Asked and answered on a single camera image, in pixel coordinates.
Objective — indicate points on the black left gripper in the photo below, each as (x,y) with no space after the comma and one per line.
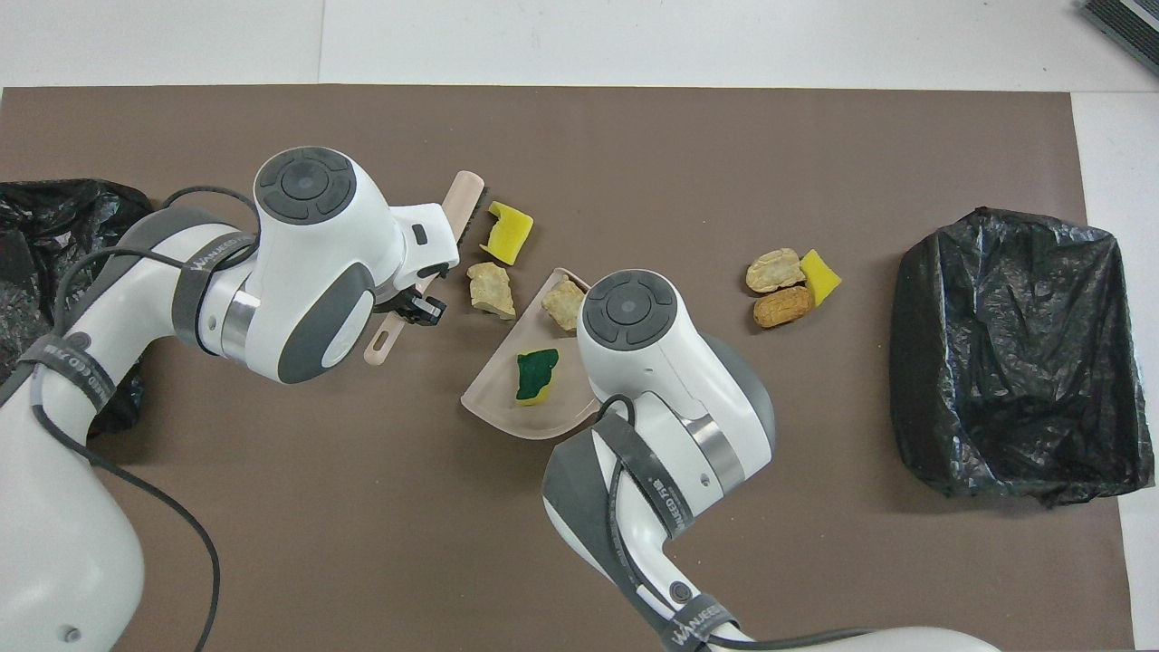
(424,311)

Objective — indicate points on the pale torn bread piece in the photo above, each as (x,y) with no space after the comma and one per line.
(492,290)
(775,270)

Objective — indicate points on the beige hand brush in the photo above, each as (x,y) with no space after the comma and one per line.
(466,204)

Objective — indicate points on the large yellow sponge piece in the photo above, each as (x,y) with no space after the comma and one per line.
(507,234)

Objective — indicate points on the orange striped bread piece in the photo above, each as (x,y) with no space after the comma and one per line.
(563,303)

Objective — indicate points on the green and yellow sponge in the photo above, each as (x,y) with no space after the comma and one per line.
(536,376)

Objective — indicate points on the beige plastic dustpan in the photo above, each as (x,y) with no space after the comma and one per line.
(502,403)

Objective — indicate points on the brown bread roll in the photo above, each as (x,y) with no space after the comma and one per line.
(783,307)

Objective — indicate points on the small yellow sponge piece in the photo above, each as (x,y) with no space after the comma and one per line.
(819,276)

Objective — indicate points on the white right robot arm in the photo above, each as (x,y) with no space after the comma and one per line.
(670,380)

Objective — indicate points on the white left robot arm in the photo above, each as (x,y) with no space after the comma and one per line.
(299,272)

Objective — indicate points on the right black trash bag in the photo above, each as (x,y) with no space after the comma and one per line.
(54,217)

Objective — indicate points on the open black bag-lined bin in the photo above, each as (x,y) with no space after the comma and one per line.
(1014,362)

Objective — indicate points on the brown table mat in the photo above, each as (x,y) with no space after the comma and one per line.
(724,136)

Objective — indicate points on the grey ribbed panel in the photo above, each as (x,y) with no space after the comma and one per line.
(1127,27)

